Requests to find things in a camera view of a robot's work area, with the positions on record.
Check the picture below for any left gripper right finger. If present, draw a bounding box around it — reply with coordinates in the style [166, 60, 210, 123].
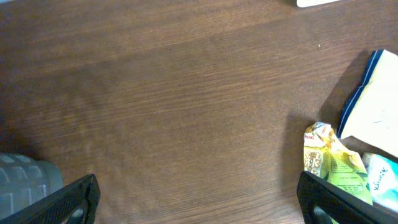
[297, 171, 397, 224]

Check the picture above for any cream snack bag blue label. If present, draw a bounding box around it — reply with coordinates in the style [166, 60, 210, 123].
[336, 50, 397, 157]

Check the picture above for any grey plastic mesh basket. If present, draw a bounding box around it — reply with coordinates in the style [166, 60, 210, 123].
[0, 154, 63, 219]

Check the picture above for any yellow green snack packet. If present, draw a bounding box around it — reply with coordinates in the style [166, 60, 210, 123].
[303, 122, 373, 205]

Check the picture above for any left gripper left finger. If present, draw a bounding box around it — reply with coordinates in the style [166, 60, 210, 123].
[1, 174, 100, 224]

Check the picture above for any teal tissue pack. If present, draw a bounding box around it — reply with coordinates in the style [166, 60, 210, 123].
[362, 153, 397, 213]

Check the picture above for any white barcode scanner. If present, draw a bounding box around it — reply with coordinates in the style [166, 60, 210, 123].
[296, 0, 339, 8]

